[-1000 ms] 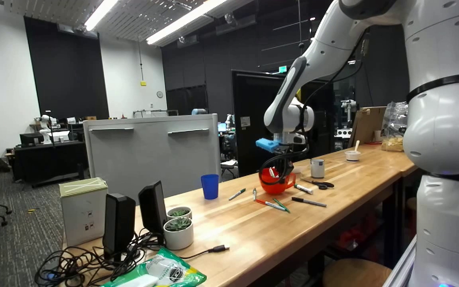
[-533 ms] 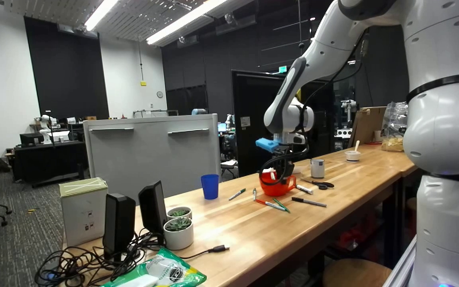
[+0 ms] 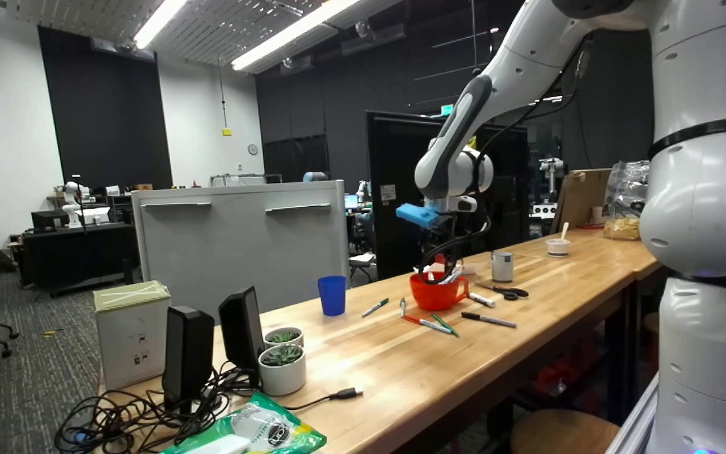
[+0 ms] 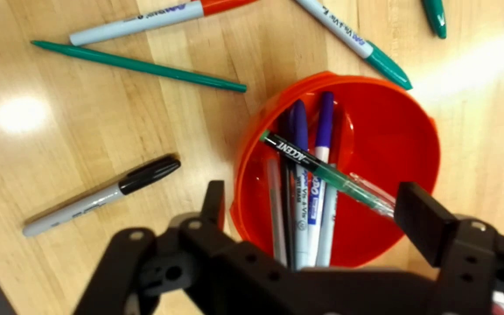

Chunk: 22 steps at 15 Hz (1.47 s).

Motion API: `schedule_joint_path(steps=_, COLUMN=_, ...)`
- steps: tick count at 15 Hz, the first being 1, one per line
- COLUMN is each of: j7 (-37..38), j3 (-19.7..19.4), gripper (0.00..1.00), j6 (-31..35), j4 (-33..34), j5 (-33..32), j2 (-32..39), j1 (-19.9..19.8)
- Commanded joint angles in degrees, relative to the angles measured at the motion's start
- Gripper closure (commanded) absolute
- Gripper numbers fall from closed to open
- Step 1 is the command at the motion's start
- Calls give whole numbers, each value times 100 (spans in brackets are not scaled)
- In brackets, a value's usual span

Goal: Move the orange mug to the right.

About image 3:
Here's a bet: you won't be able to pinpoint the ceiling light strip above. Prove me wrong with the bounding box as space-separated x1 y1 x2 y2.
132 0 188 50
231 0 364 72

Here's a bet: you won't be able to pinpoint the clear bag of chips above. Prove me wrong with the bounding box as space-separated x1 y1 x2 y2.
602 160 651 242

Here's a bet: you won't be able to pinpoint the black cable with plug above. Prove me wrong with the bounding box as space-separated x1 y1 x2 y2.
282 387 364 412

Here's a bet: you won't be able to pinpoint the orange mug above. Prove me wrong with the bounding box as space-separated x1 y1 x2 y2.
410 270 470 311

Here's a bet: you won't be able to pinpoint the grey metal cup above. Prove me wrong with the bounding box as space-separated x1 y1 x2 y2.
491 251 515 283

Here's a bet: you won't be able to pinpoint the black cabinet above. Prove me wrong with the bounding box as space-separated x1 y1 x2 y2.
366 110 531 282

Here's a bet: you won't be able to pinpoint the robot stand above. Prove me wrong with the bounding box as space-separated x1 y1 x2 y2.
604 372 661 454

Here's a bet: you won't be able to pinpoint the grey partition panel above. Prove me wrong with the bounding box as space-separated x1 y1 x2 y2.
130 180 350 323

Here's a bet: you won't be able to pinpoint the black speaker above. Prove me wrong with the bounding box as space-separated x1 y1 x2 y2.
161 306 216 412
218 286 266 387

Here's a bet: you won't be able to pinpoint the blue plastic cup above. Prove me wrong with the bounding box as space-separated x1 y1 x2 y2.
318 276 347 317

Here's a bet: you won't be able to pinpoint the green wipes packet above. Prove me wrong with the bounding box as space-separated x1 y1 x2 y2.
160 390 328 454

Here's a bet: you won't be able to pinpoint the white box with green top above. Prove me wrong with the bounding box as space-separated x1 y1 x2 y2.
92 280 172 392

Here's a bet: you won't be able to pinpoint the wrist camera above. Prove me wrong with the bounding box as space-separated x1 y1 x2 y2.
396 202 441 230

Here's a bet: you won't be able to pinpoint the tangle of black cables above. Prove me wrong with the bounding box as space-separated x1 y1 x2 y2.
54 363 260 454

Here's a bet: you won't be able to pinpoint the wooden stool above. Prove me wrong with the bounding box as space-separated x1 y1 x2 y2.
510 408 621 454

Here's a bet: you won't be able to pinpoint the succulent in white pot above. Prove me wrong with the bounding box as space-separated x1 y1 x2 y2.
258 343 307 397
263 326 305 349

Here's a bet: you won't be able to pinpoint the black desk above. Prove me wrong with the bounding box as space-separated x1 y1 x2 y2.
21 221 141 298

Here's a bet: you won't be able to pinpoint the black scissors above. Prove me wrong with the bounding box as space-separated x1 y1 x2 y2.
476 282 530 301

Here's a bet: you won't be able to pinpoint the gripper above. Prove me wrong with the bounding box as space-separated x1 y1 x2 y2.
424 222 465 282

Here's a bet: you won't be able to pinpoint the red marker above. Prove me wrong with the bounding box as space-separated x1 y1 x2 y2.
403 315 453 335

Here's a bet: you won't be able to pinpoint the cardboard sheet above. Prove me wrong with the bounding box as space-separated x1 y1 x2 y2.
550 168 613 235

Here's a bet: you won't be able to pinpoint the white bowl with spoon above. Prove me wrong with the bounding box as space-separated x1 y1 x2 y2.
545 222 572 258

